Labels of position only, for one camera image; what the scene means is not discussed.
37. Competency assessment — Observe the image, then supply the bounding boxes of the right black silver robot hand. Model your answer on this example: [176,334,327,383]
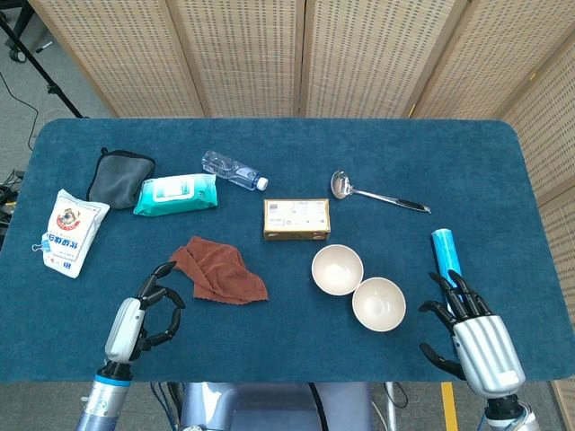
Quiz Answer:
[417,268,527,399]

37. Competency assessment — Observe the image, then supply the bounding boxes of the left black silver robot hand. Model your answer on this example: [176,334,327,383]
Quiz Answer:
[103,260,187,365]

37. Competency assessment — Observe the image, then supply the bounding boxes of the cream ribbed bowl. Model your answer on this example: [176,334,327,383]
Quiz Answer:
[351,277,408,334]
[311,243,365,296]

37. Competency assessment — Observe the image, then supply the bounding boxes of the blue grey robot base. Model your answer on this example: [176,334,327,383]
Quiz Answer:
[179,381,375,431]

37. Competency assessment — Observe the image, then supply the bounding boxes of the brown microfibre cloth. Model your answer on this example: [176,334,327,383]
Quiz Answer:
[167,235,270,306]

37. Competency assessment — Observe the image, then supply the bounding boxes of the blue plastic bag roll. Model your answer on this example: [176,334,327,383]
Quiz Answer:
[430,229,468,313]

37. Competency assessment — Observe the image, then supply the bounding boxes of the white printed powder bag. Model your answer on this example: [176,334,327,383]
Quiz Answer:
[39,189,111,279]

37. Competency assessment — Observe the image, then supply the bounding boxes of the green wet wipes pack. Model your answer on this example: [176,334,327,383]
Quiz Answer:
[132,173,219,217]

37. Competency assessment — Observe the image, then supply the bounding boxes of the grey cloth with black trim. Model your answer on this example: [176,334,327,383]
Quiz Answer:
[85,147,157,210]

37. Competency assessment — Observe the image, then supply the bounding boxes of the clear plastic water bottle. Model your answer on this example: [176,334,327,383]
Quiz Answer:
[200,149,270,191]

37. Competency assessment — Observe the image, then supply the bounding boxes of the yellow tissue pack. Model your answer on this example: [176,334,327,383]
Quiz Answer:
[262,198,332,242]

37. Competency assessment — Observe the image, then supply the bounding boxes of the black tripod stand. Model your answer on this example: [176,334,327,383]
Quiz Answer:
[0,13,90,119]

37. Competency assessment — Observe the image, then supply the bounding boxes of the wicker folding screen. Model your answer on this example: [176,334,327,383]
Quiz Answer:
[26,0,575,431]

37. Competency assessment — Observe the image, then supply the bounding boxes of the black cable on robot base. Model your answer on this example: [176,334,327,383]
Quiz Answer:
[306,381,330,431]

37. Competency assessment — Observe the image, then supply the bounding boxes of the steel ladle with black handle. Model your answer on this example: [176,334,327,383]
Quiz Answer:
[330,169,432,215]

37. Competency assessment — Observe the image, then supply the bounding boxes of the black floor cable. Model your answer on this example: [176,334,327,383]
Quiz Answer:
[0,71,40,150]

